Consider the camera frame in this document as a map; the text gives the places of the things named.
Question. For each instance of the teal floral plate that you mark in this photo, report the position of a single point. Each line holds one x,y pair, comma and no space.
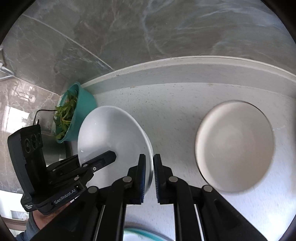
140,234

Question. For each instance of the left hand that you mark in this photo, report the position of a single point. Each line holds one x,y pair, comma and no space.
42,220

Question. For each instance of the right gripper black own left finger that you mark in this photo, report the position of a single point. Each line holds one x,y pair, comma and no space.
99,214

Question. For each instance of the white deep bowl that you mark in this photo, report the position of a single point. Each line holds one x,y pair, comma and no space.
109,128

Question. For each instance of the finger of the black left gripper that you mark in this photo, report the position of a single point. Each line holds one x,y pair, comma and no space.
100,161

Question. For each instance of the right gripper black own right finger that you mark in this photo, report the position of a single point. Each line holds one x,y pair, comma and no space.
200,213

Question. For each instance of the teal colander with greens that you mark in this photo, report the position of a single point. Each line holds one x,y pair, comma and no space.
73,107

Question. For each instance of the brown-rimmed floral bowl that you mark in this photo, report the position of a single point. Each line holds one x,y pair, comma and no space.
234,146

